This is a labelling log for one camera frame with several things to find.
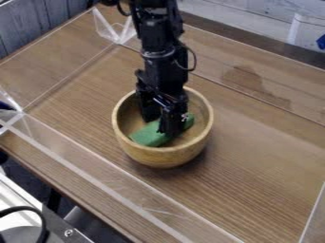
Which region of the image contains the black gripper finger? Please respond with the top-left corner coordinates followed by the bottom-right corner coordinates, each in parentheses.
top-left (136, 86), bottom-right (160, 122)
top-left (159, 100), bottom-right (187, 138)

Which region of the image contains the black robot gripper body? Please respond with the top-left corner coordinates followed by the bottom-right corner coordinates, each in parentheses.
top-left (135, 50), bottom-right (188, 107)

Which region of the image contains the green rectangular block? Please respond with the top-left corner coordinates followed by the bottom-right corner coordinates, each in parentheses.
top-left (128, 113), bottom-right (195, 147)

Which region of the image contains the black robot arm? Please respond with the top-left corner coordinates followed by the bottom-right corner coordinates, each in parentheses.
top-left (99, 0), bottom-right (188, 137)

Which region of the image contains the brown wooden bowl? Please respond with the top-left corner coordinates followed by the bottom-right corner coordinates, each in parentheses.
top-left (112, 87), bottom-right (214, 168)

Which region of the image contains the white container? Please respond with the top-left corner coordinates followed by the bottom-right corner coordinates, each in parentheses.
top-left (287, 13), bottom-right (325, 53)

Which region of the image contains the blue object at edge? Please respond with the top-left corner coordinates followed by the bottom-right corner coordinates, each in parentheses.
top-left (316, 34), bottom-right (325, 49)

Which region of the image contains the clear acrylic corner bracket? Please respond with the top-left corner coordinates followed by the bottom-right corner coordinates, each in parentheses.
top-left (91, 8), bottom-right (136, 45)

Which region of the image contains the clear acrylic front wall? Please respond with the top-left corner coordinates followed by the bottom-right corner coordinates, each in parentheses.
top-left (0, 84), bottom-right (245, 243)

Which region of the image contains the grey metal bracket with screw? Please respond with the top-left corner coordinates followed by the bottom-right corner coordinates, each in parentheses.
top-left (41, 207), bottom-right (93, 243)

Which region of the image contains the black cable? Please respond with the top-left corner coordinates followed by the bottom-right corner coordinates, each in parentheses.
top-left (0, 205), bottom-right (49, 243)

